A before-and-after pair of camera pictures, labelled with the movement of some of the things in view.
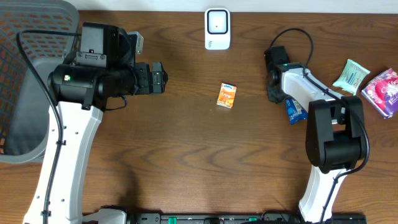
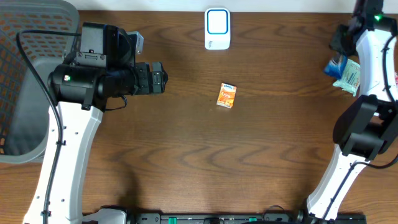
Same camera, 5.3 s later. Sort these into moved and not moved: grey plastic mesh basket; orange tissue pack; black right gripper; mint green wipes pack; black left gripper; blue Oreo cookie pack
Moved: black right gripper; blue Oreo cookie pack
Not moved: black left gripper; mint green wipes pack; grey plastic mesh basket; orange tissue pack
